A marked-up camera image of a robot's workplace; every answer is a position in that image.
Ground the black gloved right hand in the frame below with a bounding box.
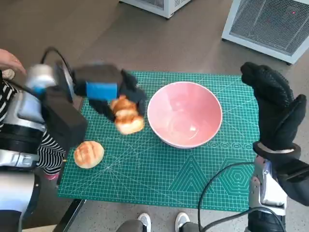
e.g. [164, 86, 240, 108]
[240, 61, 307, 152]

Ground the bare left hand blue tape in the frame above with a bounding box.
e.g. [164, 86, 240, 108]
[72, 63, 148, 121]

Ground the long braided toy bread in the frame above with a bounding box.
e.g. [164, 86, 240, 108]
[110, 95, 145, 135]

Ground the round toy bread bun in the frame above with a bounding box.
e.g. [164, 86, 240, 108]
[73, 141, 105, 169]

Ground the pink bowl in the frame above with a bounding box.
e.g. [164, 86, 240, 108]
[147, 81, 223, 149]

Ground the large white mesh cabinet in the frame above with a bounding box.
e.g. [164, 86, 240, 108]
[221, 0, 309, 65]

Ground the person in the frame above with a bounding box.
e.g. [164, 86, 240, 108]
[0, 69, 66, 182]

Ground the small white mesh cabinet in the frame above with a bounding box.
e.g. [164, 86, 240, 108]
[118, 0, 191, 19]

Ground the person's hand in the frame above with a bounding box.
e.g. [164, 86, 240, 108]
[0, 49, 27, 75]

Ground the green cutting mat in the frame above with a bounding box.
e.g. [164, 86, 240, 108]
[56, 70, 261, 213]

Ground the person's foot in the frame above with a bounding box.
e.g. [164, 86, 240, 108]
[175, 212, 190, 232]
[137, 212, 152, 232]

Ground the person's leg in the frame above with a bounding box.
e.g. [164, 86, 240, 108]
[115, 219, 144, 232]
[181, 222, 206, 232]

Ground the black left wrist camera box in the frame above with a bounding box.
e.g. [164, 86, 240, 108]
[43, 86, 88, 148]

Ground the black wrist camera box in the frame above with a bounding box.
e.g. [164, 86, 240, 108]
[275, 157, 309, 206]
[43, 86, 88, 148]

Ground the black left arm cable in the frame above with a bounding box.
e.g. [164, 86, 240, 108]
[9, 47, 73, 97]

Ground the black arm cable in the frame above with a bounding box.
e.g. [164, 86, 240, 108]
[197, 162, 288, 232]
[9, 47, 73, 97]

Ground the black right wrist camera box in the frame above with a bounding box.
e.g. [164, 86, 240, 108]
[275, 157, 309, 206]

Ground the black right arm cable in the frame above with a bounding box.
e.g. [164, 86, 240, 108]
[197, 162, 288, 232]

